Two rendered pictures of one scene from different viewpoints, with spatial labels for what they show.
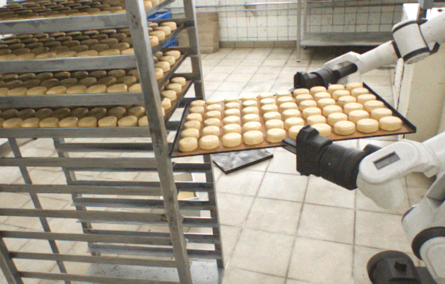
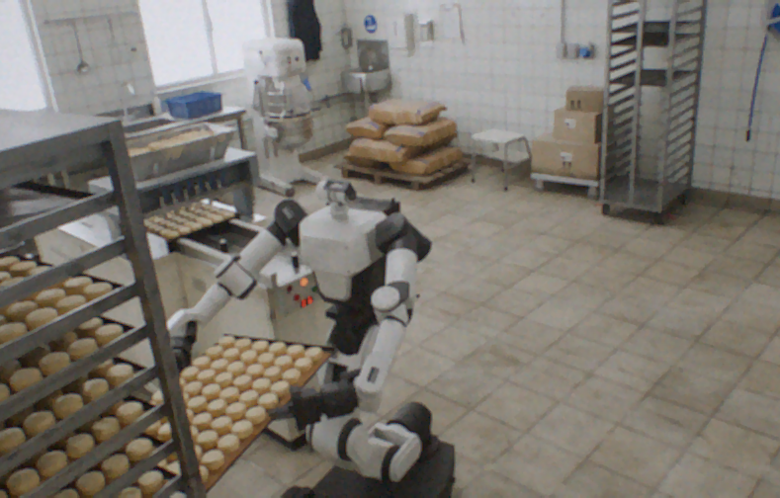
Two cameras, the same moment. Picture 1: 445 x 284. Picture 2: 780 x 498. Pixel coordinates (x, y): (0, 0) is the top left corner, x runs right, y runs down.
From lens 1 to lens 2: 1.23 m
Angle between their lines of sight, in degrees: 60
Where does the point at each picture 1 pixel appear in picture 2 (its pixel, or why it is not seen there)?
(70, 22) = (90, 410)
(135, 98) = (161, 455)
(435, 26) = (252, 259)
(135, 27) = (172, 376)
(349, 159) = (347, 389)
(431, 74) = (166, 294)
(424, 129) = not seen: hidden behind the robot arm
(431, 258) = (357, 451)
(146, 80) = (184, 424)
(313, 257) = not seen: outside the picture
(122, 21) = (145, 378)
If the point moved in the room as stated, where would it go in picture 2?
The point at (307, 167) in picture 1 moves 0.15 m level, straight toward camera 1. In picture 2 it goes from (308, 420) to (354, 439)
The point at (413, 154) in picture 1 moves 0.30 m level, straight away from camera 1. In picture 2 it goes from (384, 361) to (321, 321)
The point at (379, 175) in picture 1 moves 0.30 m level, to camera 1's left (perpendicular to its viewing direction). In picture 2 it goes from (379, 385) to (325, 461)
